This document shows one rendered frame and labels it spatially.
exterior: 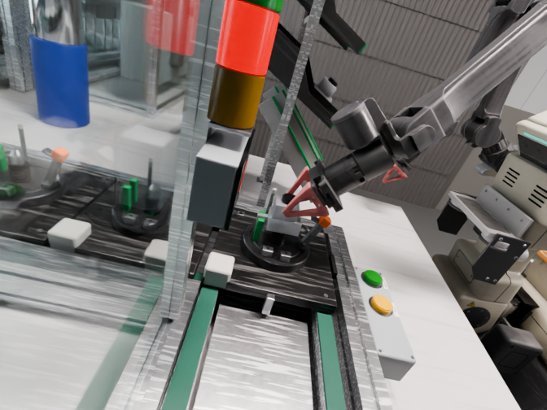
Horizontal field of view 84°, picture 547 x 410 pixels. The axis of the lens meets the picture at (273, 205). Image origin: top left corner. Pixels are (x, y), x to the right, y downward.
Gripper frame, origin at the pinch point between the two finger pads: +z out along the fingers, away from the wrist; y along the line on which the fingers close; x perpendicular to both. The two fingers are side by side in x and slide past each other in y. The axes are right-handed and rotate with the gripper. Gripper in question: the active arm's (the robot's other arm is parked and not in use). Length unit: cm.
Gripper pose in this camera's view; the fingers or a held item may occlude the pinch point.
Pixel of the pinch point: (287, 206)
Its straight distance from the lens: 57.0
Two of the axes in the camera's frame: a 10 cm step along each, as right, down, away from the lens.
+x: 5.5, 7.3, 4.0
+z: -8.3, 4.6, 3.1
